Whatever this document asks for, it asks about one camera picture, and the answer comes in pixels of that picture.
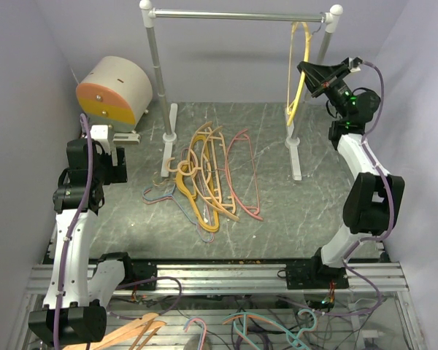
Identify teal hanger under table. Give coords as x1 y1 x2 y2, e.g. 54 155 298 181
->
223 308 318 349

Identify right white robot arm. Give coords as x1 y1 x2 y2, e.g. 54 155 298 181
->
297 58 405 289

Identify white clothes rack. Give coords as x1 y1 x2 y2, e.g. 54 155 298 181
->
139 1 344 181

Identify blue wire hanger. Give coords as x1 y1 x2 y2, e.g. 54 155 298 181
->
142 171 219 244

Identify pink plastic hanger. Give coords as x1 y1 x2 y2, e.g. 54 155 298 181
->
225 128 264 222

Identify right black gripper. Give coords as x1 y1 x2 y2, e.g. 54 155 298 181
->
297 64 353 121

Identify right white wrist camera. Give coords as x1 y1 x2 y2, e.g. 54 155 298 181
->
347 57 363 73

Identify red wire hanger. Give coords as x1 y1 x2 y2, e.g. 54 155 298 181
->
142 183 215 244

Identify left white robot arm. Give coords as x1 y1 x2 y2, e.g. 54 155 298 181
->
28 139 134 349

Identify pink blue hanger under table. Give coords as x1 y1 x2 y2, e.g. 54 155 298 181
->
182 317 207 350

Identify beige drum with orange face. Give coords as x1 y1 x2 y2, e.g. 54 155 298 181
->
76 56 153 133

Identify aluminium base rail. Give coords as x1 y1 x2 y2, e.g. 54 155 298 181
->
24 262 410 296

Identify yellow plastic hanger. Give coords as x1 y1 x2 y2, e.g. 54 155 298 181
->
285 20 324 127

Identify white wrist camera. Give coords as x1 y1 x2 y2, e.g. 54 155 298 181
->
347 57 363 73
90 125 113 154

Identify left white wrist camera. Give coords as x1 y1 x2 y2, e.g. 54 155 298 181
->
90 125 113 154

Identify wooden hanger under table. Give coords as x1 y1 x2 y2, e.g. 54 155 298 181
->
64 312 168 350

